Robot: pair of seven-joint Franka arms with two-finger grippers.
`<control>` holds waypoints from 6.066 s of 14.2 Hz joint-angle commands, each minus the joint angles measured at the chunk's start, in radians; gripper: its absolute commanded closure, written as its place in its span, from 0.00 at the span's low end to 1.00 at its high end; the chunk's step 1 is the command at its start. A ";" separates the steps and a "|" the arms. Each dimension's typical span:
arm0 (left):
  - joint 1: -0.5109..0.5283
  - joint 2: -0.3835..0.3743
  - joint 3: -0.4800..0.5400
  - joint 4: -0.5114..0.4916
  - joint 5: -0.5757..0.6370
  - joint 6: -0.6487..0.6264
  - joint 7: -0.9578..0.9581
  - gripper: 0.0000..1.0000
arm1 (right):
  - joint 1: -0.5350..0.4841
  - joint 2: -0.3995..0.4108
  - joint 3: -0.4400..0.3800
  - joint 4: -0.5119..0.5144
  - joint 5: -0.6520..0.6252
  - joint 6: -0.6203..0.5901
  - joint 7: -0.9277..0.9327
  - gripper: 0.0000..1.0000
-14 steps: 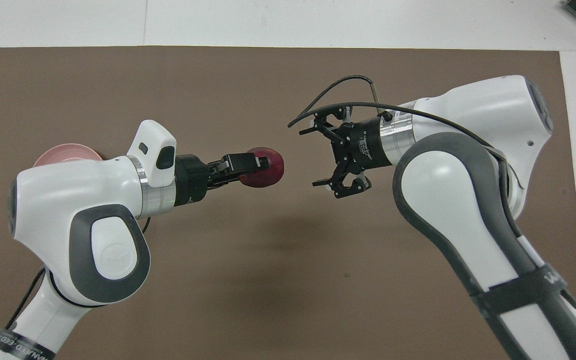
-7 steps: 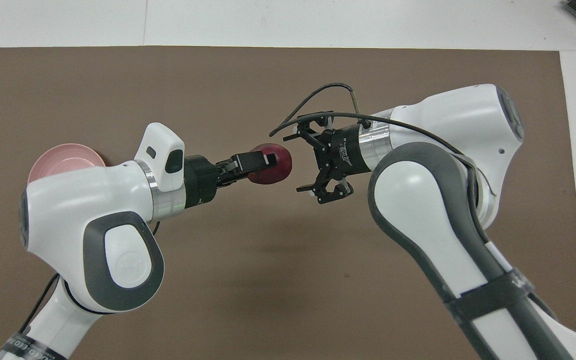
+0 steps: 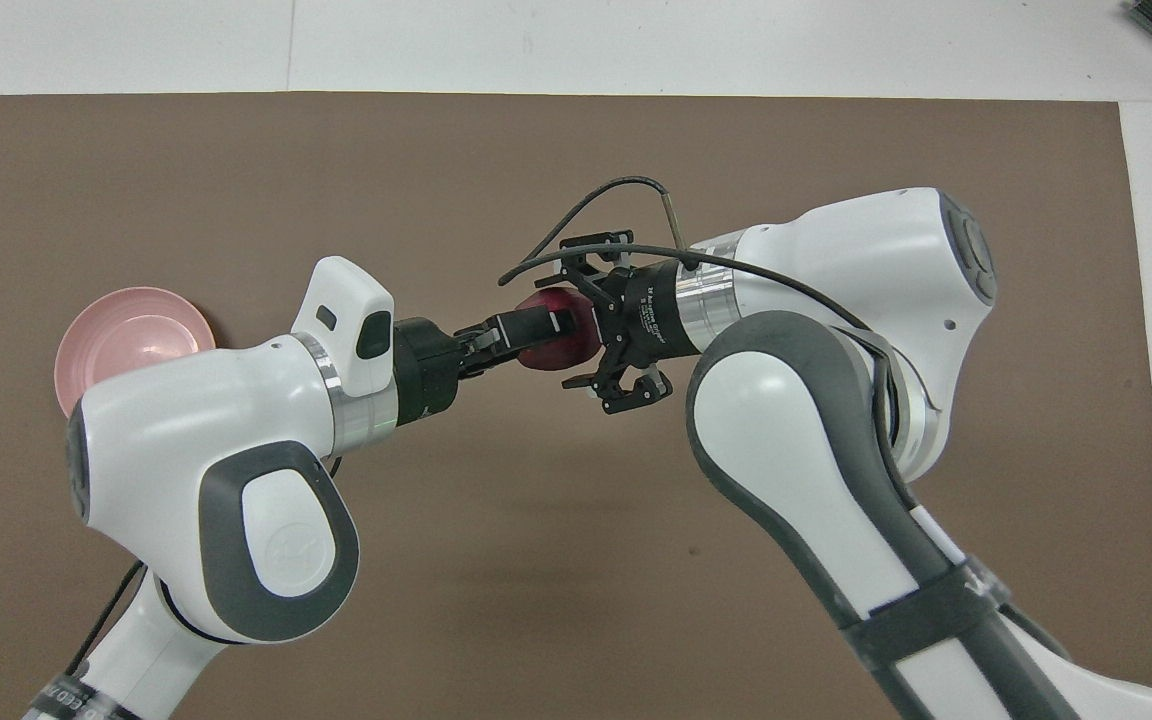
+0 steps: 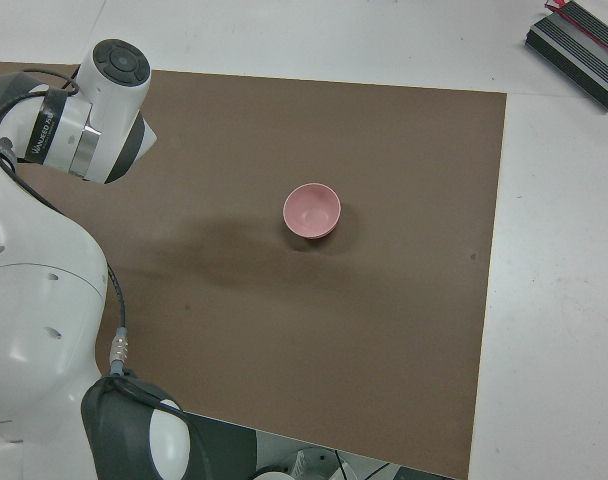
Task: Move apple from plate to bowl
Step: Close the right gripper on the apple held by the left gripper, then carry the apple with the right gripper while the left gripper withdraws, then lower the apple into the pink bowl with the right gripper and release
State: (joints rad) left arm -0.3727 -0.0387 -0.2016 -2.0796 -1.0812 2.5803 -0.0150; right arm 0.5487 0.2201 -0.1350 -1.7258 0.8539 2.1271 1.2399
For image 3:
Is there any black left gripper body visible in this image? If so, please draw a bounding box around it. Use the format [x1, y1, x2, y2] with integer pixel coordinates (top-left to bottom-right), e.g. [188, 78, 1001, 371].
[394, 317, 463, 428]

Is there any brown table mat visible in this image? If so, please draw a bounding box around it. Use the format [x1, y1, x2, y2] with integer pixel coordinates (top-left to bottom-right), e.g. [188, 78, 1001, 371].
[0, 92, 1152, 720]

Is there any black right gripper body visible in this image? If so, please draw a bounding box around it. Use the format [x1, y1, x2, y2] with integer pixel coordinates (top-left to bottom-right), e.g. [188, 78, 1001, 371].
[601, 262, 692, 369]

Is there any pink plate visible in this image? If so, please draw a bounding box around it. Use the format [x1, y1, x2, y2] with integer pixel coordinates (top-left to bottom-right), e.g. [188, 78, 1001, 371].
[54, 287, 217, 421]

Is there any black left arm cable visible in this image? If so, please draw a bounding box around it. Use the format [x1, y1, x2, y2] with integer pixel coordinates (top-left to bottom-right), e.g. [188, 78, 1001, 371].
[64, 455, 343, 683]

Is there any dark red apple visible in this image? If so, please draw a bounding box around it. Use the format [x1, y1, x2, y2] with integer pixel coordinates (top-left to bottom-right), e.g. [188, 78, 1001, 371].
[516, 288, 603, 372]

